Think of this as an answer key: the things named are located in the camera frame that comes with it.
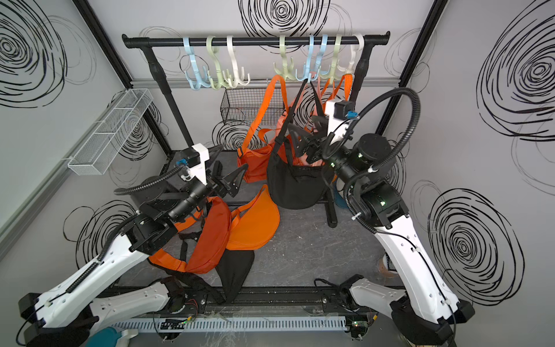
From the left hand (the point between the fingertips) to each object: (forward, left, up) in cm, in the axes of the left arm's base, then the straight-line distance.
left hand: (231, 154), depth 54 cm
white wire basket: (+16, +50, -14) cm, 55 cm away
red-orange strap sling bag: (-6, +13, -43) cm, 46 cm away
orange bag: (+3, -2, -45) cm, 45 cm away
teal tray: (+17, -40, -45) cm, 63 cm away
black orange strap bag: (-14, +4, -47) cm, 49 cm away
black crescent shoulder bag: (+7, -18, -23) cm, 30 cm away
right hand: (+3, -17, +8) cm, 19 cm away
